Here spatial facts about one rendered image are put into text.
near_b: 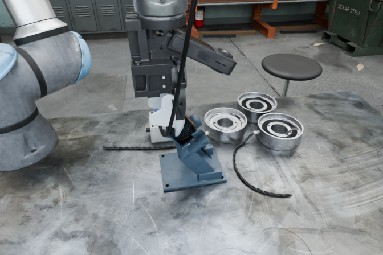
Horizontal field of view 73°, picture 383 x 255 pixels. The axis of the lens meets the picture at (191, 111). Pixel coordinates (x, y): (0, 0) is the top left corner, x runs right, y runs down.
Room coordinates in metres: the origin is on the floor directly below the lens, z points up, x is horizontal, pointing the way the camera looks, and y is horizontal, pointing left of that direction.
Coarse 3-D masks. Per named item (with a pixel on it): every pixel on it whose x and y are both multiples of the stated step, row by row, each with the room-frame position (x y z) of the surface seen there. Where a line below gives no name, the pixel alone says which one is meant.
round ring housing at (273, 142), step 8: (264, 120) 0.53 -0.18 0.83; (288, 120) 0.53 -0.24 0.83; (296, 120) 0.51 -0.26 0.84; (256, 128) 0.50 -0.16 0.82; (272, 128) 0.51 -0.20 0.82; (280, 128) 0.51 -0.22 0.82; (288, 128) 0.50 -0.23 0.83; (264, 136) 0.46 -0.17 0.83; (272, 136) 0.45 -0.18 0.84; (296, 136) 0.47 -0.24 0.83; (264, 144) 0.47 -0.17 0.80; (272, 144) 0.45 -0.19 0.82; (280, 144) 0.44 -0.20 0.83; (288, 144) 0.44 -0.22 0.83; (296, 144) 0.45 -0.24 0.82
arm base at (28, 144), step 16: (0, 128) 0.41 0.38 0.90; (16, 128) 0.42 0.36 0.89; (32, 128) 0.44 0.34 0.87; (48, 128) 0.48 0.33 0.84; (0, 144) 0.40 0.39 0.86; (16, 144) 0.41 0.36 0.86; (32, 144) 0.43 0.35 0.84; (48, 144) 0.45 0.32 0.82; (0, 160) 0.39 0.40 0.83; (16, 160) 0.39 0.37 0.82; (32, 160) 0.41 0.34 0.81
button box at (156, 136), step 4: (152, 112) 0.54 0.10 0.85; (148, 128) 0.51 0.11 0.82; (152, 128) 0.48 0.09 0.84; (156, 128) 0.48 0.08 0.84; (164, 128) 0.48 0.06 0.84; (152, 132) 0.48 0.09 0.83; (156, 132) 0.48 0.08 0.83; (152, 136) 0.48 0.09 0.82; (156, 136) 0.48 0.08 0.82; (160, 136) 0.48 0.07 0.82; (152, 140) 0.48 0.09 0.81; (156, 140) 0.48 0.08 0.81; (160, 140) 0.48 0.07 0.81; (164, 140) 0.48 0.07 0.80; (168, 140) 0.48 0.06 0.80
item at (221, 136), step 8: (208, 112) 0.55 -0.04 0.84; (216, 112) 0.56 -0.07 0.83; (224, 112) 0.56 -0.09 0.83; (232, 112) 0.56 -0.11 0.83; (240, 112) 0.55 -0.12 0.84; (208, 120) 0.53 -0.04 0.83; (216, 120) 0.53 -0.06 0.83; (224, 120) 0.54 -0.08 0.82; (232, 120) 0.53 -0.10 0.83; (240, 120) 0.53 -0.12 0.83; (208, 128) 0.49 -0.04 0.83; (224, 128) 0.50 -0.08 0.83; (232, 128) 0.50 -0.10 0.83; (240, 128) 0.50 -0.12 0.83; (208, 136) 0.50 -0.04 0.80; (216, 136) 0.47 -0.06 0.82; (224, 136) 0.47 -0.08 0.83; (232, 136) 0.47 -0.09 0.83; (240, 136) 0.48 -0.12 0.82
